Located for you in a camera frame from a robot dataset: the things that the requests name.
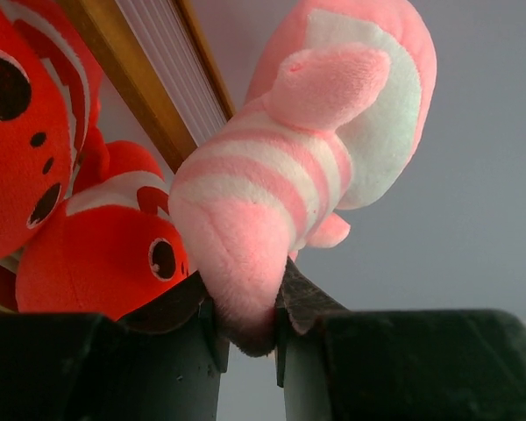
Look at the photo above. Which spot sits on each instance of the brown wooden three-tier shelf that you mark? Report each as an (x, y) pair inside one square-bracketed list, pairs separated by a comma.
[(159, 61)]

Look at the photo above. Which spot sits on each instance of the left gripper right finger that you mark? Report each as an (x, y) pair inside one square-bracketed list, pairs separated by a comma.
[(338, 364)]

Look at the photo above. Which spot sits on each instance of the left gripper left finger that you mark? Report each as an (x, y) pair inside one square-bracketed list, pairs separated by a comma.
[(161, 362)]

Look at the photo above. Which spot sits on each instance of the red fish plush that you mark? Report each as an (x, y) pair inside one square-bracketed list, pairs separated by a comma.
[(49, 102), (110, 247)]

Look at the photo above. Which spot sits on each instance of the pink striped plush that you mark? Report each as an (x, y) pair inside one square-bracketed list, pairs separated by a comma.
[(334, 112)]

